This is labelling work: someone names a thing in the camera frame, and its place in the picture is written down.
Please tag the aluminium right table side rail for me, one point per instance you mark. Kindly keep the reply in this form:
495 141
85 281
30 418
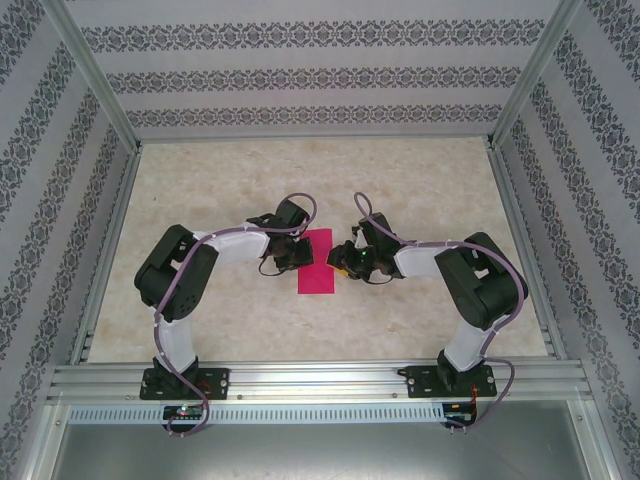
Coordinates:
525 250

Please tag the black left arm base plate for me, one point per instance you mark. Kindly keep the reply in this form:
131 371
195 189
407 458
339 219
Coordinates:
217 382

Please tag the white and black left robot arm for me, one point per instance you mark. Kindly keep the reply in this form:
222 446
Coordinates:
235 247

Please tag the grey sheet metal tray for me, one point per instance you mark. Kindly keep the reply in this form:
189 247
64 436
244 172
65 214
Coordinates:
320 455

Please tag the circuit board with green light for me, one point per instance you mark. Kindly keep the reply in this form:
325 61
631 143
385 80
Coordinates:
182 412

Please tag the aluminium frame post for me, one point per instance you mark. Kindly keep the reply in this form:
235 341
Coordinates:
537 75
95 75

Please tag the aluminium left table side rail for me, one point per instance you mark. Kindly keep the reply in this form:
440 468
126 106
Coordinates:
107 260

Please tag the aluminium left frame post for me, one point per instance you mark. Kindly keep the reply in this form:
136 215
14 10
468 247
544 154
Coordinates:
95 75

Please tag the aluminium table side rail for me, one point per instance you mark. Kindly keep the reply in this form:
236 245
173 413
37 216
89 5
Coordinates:
525 250
107 260

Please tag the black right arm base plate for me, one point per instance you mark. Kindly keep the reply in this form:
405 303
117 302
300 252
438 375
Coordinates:
417 382

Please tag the pink square paper sheet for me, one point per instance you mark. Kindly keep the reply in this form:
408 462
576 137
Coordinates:
317 280

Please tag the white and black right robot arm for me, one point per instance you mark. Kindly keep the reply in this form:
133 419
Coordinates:
420 260

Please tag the long aluminium mounting rail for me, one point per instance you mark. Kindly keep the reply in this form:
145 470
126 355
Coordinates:
320 380

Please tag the aluminium right frame post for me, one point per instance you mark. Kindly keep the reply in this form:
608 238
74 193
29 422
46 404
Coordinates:
537 75

